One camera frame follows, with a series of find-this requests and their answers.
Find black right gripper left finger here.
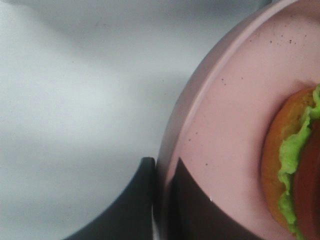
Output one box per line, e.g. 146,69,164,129
66,157,155,240

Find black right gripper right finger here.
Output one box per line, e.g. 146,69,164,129
167,159,253,240

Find burger with lettuce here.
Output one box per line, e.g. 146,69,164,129
260,86,320,240

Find pink round plate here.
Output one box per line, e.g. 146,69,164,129
153,0,320,240

